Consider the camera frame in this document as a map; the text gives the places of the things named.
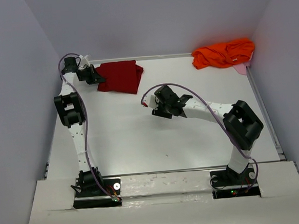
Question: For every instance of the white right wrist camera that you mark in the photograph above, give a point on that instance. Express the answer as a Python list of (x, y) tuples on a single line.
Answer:
[(151, 101)]

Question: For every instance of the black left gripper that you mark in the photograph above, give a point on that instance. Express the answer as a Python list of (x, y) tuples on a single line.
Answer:
[(92, 75)]

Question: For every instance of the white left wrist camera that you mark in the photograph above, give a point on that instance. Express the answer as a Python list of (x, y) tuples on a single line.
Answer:
[(84, 62)]

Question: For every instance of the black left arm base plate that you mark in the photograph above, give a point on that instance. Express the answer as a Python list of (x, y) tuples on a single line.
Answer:
[(96, 198)]

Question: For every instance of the dark red t shirt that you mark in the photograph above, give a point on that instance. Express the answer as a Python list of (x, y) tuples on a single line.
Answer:
[(120, 76)]

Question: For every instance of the white cardboard front cover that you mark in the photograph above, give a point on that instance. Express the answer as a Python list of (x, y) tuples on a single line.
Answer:
[(176, 198)]

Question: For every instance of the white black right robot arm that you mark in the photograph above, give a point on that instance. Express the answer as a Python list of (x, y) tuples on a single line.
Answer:
[(238, 121)]

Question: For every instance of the pink t shirt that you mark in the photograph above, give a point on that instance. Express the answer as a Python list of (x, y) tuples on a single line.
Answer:
[(242, 68)]

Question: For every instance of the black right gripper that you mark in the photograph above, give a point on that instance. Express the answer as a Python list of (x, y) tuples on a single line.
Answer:
[(161, 112)]

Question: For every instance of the orange t shirt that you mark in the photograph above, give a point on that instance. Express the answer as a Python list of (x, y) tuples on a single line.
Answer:
[(223, 55)]

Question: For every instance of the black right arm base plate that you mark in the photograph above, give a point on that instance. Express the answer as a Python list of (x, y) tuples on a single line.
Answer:
[(223, 187)]

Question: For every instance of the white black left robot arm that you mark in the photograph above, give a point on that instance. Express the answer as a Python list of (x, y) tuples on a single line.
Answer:
[(73, 115)]

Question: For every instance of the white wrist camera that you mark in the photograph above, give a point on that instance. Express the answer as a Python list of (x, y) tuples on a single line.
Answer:
[(84, 62), (151, 101)]

